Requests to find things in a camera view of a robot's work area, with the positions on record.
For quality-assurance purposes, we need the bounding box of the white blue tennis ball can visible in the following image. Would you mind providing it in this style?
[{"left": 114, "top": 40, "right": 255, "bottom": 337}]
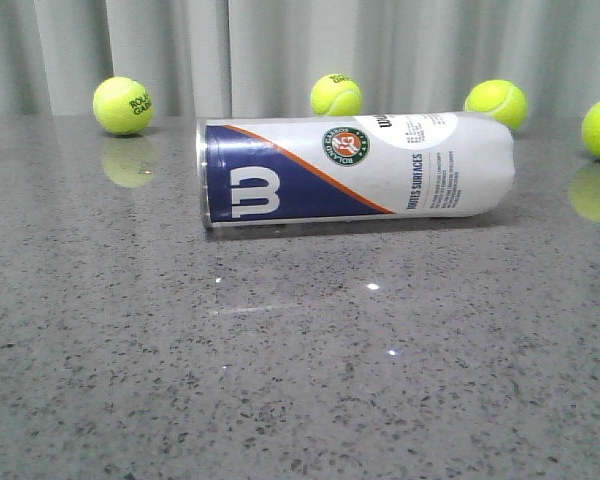
[{"left": 196, "top": 112, "right": 515, "bottom": 228}]

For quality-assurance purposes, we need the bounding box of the middle yellow tennis ball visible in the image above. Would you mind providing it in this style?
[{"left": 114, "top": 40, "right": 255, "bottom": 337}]
[{"left": 310, "top": 73, "right": 363, "bottom": 116}]

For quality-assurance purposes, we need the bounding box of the leftmost yellow tennis ball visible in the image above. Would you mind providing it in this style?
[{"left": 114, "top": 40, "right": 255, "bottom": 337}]
[{"left": 93, "top": 76, "right": 153, "bottom": 135}]

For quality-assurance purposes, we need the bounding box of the grey white curtain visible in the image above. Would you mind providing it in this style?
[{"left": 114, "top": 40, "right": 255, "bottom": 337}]
[{"left": 0, "top": 1, "right": 600, "bottom": 118}]

